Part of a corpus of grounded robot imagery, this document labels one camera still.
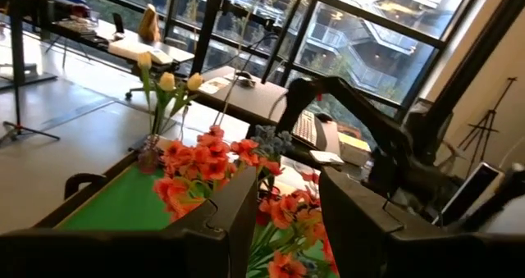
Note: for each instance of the black computer mouse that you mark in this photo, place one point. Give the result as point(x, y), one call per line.
point(324, 117)

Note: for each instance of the black tripod stand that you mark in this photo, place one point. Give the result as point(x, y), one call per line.
point(17, 65)

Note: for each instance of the thin black tripod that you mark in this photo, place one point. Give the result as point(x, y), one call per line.
point(489, 118)

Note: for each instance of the white flat box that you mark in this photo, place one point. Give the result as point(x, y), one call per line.
point(131, 48)

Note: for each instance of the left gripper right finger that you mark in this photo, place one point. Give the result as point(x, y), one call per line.
point(357, 229)

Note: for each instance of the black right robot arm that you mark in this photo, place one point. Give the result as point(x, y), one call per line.
point(361, 110)

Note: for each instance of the blue artificial flower bunch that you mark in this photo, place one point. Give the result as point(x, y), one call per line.
point(272, 142)

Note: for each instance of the brown paper bag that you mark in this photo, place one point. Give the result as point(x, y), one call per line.
point(148, 25)

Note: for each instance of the white-framed tablet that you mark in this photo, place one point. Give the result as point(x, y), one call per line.
point(471, 192)

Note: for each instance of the black window frame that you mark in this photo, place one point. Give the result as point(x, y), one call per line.
point(467, 56)

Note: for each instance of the white printed label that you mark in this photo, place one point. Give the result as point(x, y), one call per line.
point(214, 85)

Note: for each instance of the black laptop keyboard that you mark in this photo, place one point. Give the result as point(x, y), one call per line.
point(305, 126)

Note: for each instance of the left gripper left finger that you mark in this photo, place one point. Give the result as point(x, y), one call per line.
point(229, 229)

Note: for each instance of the black stand pole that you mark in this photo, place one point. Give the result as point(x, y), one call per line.
point(207, 28)

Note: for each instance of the pink artificial flower bunch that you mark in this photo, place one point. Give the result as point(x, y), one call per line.
point(174, 192)
point(287, 212)
point(197, 159)

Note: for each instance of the purple glass vase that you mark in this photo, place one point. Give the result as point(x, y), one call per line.
point(148, 159)

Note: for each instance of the green table mat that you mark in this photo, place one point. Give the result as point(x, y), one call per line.
point(123, 204)

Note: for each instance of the white and yellow box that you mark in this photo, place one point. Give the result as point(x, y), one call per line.
point(352, 151)

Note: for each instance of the long office desk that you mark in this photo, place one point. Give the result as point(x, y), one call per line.
point(180, 54)

